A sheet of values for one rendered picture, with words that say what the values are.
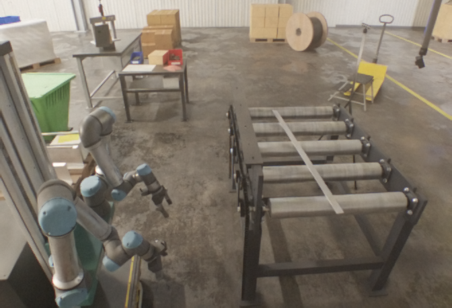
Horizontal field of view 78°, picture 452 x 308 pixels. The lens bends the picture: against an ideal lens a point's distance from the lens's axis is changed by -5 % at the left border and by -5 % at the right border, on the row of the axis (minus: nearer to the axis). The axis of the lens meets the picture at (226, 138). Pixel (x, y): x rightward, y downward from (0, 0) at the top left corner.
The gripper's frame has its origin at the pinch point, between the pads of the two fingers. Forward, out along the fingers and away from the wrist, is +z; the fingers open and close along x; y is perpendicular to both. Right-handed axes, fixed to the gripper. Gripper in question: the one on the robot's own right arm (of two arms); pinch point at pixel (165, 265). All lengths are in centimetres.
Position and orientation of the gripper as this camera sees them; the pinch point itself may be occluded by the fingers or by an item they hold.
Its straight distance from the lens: 159.1
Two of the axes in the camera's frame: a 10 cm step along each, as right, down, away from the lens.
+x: 2.6, 6.0, -7.5
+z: 3.5, 6.7, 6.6
